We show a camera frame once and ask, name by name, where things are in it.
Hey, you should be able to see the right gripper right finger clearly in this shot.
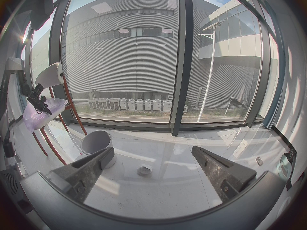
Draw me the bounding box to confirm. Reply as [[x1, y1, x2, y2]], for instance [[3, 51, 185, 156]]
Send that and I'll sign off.
[[191, 146, 257, 205]]

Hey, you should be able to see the white chair with orange legs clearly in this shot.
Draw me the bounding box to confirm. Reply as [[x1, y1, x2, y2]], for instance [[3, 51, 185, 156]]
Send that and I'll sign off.
[[23, 62, 88, 166]]

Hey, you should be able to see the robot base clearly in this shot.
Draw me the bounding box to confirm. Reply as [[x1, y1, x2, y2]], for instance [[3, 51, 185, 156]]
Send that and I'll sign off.
[[0, 160, 34, 215]]

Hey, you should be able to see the white paper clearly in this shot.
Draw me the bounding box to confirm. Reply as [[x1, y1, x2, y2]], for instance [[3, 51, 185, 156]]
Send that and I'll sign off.
[[137, 164, 153, 176]]

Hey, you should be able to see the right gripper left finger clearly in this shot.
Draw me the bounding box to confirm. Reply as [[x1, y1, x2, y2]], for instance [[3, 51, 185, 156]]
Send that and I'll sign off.
[[47, 147, 115, 203]]

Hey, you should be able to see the purple plastic bag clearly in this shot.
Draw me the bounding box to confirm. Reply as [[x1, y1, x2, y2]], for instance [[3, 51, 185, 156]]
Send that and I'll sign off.
[[23, 98, 69, 133]]

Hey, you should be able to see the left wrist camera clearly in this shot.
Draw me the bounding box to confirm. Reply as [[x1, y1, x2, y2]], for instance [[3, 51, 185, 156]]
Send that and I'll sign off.
[[33, 84, 45, 96]]

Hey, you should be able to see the window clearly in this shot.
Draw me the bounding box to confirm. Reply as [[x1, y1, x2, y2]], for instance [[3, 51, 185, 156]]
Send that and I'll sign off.
[[22, 0, 295, 137]]

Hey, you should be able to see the white trash bin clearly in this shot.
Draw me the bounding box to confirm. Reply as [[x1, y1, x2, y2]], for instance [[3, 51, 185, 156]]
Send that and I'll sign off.
[[80, 130, 117, 169]]

